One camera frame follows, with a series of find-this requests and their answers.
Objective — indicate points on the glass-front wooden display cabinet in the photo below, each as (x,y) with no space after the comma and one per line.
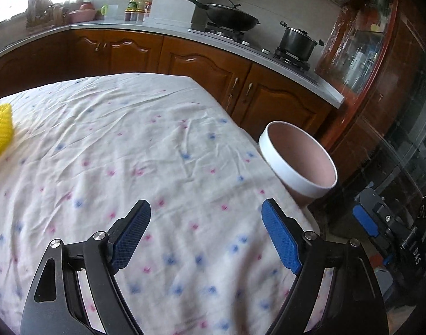
(373,111)

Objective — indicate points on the brown wooden kitchen cabinets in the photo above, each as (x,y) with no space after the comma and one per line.
(199,66)

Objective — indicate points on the wooden cutting board rack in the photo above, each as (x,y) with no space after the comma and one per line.
(41,14)

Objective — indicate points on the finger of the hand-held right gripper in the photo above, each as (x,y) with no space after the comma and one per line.
(388,260)
(364,221)

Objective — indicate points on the yellow mesh scrubber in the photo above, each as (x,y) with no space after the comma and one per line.
(0,132)

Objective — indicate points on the pink round bin white rim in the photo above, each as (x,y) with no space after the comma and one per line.
(300,153)

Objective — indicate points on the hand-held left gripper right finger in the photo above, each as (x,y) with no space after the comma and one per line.
(281,233)

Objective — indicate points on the green-label oil bottle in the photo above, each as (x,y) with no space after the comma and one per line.
(132,4)

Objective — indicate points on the black wok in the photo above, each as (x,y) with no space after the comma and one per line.
(230,15)

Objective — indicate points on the seasoning jar set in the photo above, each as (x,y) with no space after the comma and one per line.
(136,15)

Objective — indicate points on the yellow condiment bottle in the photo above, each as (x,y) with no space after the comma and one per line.
(142,4)

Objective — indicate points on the white floral tablecloth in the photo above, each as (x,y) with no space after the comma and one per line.
(129,146)

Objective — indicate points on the grey kitchen countertop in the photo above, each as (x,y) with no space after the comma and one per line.
(129,28)

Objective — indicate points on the green cup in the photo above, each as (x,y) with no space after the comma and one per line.
(104,10)

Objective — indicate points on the black gas stove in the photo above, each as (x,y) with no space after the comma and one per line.
(254,47)

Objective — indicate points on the steel cooking pot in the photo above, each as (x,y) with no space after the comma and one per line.
(296,43)

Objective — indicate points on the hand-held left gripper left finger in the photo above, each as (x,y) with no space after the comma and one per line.
(130,240)

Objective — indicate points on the pink plastic basin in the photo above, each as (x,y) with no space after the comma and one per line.
(83,14)

